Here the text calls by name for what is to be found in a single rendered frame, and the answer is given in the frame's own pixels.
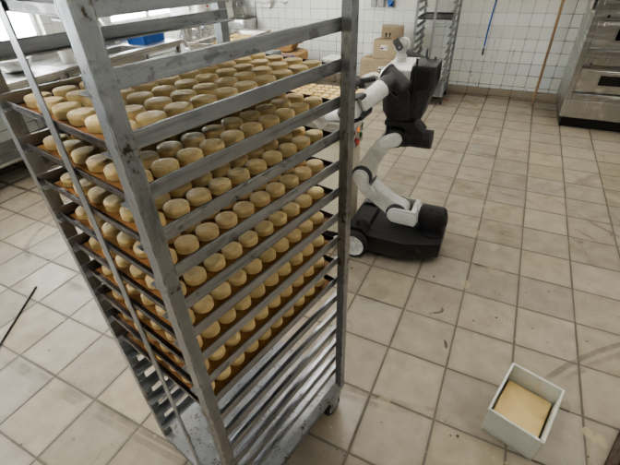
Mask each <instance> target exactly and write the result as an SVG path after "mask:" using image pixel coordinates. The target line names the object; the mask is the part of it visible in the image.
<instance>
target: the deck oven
mask: <svg viewBox="0 0 620 465"><path fill-rule="evenodd" d="M590 3H591V0H589V1H588V3H587V6H586V9H585V12H584V15H583V18H582V20H581V22H580V25H579V28H578V33H577V36H576V39H575V41H574V44H573V47H572V50H571V53H570V56H569V58H568V61H567V63H566V68H565V71H564V74H563V76H562V79H561V82H560V85H559V88H558V91H557V93H556V97H557V114H558V125H563V126H571V127H579V128H587V129H595V130H602V131H611V132H618V133H620V0H596V2H595V5H594V8H593V9H592V10H591V9H590Z"/></svg>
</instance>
